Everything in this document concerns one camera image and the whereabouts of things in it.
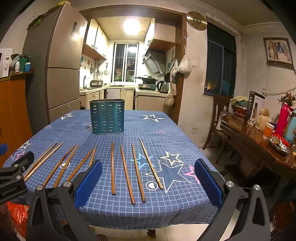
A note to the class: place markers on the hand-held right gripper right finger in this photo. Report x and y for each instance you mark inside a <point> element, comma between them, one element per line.
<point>208,183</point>

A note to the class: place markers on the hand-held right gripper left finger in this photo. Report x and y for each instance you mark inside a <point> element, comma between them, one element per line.
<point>89,183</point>

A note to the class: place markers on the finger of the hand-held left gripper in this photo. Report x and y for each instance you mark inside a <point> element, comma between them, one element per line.
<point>23,160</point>
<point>2,153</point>

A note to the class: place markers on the brown wooden chopstick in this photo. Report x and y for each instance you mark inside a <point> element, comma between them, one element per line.
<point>66,166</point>
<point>138,173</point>
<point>151,164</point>
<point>127,174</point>
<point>59,165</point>
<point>80,165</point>
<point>92,156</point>
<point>40,160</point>
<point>112,168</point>
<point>44,162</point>

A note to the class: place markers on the teal metal utensil holder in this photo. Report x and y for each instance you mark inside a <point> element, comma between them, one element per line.
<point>107,115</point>

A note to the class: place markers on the red plastic bag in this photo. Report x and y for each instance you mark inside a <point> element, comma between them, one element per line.
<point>17,215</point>

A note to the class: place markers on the orange wooden cabinet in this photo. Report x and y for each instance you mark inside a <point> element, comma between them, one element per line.
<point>13,111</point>

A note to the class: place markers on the blue checkered star tablecloth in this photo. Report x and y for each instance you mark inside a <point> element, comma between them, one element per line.
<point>180,143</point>

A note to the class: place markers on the dark wooden side table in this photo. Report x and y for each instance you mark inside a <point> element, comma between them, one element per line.
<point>249,143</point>

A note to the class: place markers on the orange paper cup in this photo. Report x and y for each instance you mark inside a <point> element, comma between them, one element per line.
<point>268,132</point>

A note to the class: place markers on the wooden chair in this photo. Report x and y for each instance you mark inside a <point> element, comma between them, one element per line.
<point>222,104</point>

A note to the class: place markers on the tray of wrappers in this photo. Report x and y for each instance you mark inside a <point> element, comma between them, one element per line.
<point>278,143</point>

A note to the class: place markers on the basket of cloths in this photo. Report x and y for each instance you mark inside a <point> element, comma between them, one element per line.
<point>239,104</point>

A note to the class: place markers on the beige paper bag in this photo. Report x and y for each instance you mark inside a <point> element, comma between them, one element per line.
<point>263,118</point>

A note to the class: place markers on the small white bottle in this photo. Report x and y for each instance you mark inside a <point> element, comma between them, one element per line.
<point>17,67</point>

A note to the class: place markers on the white jar blue label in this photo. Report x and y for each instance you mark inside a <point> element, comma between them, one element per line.
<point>27,67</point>

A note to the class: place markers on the white cardboard box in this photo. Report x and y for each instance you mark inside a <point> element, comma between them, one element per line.
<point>4,62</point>

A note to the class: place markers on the green container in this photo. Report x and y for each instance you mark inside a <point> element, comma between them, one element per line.
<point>23,64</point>

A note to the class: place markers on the black product box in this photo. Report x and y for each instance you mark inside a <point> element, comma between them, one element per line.
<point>255,104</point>

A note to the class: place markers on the kitchen base cabinets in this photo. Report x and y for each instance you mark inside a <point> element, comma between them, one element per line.
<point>124,97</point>

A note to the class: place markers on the hanging cloths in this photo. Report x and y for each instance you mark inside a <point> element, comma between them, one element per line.
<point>171,92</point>

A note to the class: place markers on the silver refrigerator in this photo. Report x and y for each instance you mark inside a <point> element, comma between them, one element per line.
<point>60,69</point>

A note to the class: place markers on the red thermos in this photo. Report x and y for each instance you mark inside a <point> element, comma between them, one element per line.
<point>283,120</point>

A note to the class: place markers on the kitchen faucet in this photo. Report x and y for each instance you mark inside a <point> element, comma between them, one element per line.
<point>84,82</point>

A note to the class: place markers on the teal thermos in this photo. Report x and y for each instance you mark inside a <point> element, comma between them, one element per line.
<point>291,127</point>

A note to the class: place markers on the steel electric kettle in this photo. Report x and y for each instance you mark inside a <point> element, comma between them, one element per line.
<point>163,87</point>

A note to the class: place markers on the gas stove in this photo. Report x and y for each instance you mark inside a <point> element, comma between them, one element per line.
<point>148,87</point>

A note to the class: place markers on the hanging kitchen utensil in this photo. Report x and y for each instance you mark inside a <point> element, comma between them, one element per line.
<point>106,69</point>
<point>91,68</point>
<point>98,69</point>

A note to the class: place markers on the dried flowers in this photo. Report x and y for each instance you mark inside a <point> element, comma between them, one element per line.
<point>288,98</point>

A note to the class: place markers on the dark window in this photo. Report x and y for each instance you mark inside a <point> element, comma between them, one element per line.
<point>219,64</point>

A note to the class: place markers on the black wok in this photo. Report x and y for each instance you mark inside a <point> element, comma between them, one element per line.
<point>148,80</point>

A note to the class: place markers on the white plastic bag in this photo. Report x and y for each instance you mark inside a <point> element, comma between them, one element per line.
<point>184,64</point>

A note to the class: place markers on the kitchen window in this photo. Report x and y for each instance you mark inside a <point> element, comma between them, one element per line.
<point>126,61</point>

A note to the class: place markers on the steel range hood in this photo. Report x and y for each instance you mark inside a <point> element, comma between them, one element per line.
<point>153,62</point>

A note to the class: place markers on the framed picture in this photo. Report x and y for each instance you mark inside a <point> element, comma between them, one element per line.
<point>278,51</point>

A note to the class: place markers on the ceiling light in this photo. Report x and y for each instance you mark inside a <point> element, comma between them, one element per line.
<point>131,26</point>

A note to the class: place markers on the white wall outlet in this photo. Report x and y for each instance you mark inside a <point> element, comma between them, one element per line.
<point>194,131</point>

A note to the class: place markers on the wooden door frame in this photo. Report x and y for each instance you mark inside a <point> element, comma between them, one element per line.
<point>180,81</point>

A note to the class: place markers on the white wall switch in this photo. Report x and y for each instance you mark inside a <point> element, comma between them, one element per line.
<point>194,63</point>

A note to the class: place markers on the kitchen wall cabinet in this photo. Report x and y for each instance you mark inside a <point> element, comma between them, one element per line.
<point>92,39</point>
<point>161,34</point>

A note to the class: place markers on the wall hook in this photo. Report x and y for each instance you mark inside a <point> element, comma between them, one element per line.
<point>184,37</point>

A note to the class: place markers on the gold wall clock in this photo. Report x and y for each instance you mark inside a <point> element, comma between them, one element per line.
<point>196,20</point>

